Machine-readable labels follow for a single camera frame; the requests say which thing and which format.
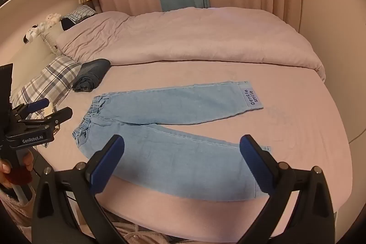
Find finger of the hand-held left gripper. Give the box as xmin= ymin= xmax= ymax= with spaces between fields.
xmin=16 ymin=98 xmax=50 ymax=116
xmin=17 ymin=107 xmax=73 ymax=130

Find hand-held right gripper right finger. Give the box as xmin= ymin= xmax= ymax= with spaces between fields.
xmin=240 ymin=134 xmax=336 ymax=244

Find black and white plush toy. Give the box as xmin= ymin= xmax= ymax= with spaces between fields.
xmin=23 ymin=25 xmax=41 ymax=45

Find small blue checked pillow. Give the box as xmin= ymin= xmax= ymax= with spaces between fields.
xmin=61 ymin=5 xmax=98 ymax=31

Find person's left hand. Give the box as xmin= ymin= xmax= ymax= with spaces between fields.
xmin=0 ymin=148 xmax=34 ymax=188

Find dark folded pants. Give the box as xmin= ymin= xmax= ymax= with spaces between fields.
xmin=71 ymin=59 xmax=111 ymax=93

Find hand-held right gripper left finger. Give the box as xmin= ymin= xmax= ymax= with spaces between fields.
xmin=31 ymin=134 xmax=135 ymax=244

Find light blue denim pants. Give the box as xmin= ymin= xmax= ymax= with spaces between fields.
xmin=71 ymin=80 xmax=272 ymax=202

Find grey plaid pillow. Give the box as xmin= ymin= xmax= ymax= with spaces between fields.
xmin=10 ymin=55 xmax=83 ymax=130

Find white headboard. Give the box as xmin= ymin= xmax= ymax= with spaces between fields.
xmin=0 ymin=0 xmax=86 ymax=107

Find white cushion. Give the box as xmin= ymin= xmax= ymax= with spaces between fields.
xmin=43 ymin=21 xmax=69 ymax=54

